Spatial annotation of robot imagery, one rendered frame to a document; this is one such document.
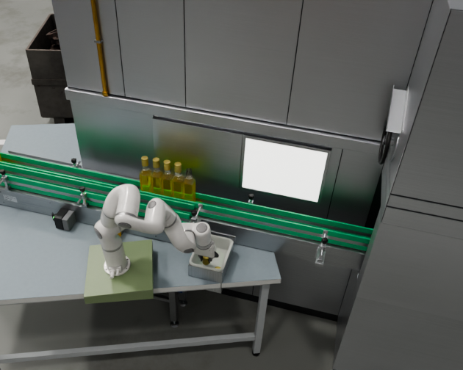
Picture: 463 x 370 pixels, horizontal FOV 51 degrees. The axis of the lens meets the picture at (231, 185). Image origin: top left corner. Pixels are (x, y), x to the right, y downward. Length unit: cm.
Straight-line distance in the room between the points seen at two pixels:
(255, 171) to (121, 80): 80
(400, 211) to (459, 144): 37
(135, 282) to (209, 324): 95
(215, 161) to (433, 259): 113
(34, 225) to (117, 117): 74
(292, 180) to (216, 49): 75
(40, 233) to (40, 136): 94
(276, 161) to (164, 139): 59
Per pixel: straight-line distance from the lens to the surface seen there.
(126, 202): 192
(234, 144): 241
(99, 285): 237
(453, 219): 212
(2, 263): 268
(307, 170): 241
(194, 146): 248
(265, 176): 248
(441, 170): 197
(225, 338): 289
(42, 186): 275
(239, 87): 228
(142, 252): 245
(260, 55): 219
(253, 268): 248
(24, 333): 332
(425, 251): 223
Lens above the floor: 261
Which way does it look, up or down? 39 degrees down
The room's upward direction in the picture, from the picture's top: 3 degrees clockwise
